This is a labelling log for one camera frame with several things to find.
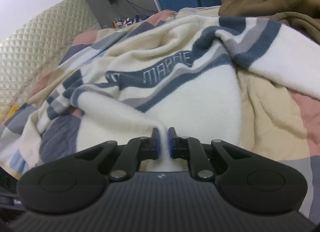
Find white striped fleece sweater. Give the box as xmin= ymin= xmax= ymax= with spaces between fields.
xmin=0 ymin=14 xmax=320 ymax=173

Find yellow object by headboard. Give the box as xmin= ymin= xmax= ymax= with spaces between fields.
xmin=5 ymin=105 xmax=19 ymax=121

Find patchwork colour quilt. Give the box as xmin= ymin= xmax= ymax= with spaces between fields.
xmin=0 ymin=6 xmax=320 ymax=222

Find small bottles on nightstand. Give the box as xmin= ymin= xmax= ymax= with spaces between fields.
xmin=112 ymin=16 xmax=142 ymax=29

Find beige quilted headboard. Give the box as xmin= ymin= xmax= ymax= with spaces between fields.
xmin=1 ymin=0 xmax=100 ymax=123

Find brown hoodie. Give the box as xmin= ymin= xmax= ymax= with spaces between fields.
xmin=219 ymin=0 xmax=319 ymax=43

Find black power cable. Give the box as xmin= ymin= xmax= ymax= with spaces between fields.
xmin=116 ymin=0 xmax=158 ymax=14

